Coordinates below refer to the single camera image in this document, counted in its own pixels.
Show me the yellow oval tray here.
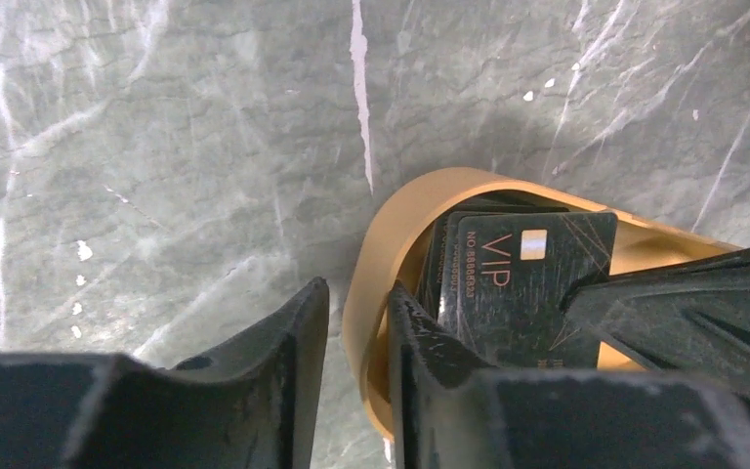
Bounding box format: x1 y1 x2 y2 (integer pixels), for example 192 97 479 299
342 167 735 440

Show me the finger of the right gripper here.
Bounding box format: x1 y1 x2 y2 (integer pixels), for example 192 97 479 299
565 248 750 404

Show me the black credit card stack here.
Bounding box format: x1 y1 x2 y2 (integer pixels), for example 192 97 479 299
413 205 570 319

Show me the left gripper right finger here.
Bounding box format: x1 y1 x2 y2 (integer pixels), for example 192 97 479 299
388 283 750 468

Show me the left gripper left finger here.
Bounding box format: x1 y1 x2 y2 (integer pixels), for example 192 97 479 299
0 277 329 468

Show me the black VIP credit card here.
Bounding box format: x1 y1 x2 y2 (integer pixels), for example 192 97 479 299
437 211 618 368

